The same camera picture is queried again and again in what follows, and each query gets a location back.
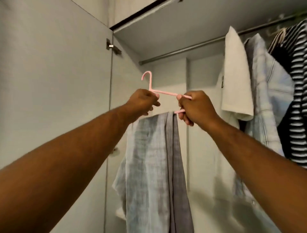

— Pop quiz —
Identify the person's right hand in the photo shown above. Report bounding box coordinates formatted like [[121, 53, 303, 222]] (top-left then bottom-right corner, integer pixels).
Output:
[[176, 90, 223, 133]]

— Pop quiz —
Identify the person's left hand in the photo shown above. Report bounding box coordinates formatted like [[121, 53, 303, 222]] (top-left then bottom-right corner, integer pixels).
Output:
[[122, 88, 162, 124]]

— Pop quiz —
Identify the pink plastic hanger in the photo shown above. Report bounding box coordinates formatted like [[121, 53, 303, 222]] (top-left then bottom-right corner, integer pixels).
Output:
[[140, 70, 193, 115]]

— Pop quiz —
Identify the cream white garment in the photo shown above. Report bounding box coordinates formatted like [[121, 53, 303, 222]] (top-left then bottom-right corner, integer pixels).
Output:
[[213, 25, 255, 202]]

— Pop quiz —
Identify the light blue garment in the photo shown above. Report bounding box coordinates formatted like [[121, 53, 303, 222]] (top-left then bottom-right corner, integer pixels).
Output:
[[232, 33, 296, 233]]

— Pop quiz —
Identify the grey garment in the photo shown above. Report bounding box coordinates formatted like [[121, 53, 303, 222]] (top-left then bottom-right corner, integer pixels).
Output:
[[111, 111, 195, 233]]

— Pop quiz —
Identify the white wooden wardrobe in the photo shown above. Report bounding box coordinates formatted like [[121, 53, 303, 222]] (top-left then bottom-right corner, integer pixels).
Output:
[[0, 0, 307, 233]]

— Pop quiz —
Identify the black white striped garment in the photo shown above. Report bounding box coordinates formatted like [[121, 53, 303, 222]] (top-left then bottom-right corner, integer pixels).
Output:
[[280, 20, 307, 170]]

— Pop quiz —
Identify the peach plastic hanger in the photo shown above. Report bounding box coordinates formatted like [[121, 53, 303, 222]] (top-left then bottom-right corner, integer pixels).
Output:
[[267, 27, 287, 54]]

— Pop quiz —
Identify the person's left forearm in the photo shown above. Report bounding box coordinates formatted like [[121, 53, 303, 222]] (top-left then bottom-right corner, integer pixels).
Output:
[[0, 106, 137, 233]]

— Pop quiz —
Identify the person's right forearm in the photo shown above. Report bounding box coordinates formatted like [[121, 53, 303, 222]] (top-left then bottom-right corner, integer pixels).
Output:
[[206, 119, 307, 233]]

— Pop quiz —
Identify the metal door hinge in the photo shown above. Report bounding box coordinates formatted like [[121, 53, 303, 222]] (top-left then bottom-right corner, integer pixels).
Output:
[[106, 38, 123, 56]]

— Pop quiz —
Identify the metal wardrobe hanging rail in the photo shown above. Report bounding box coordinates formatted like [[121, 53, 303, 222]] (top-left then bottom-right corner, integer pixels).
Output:
[[138, 12, 307, 66]]

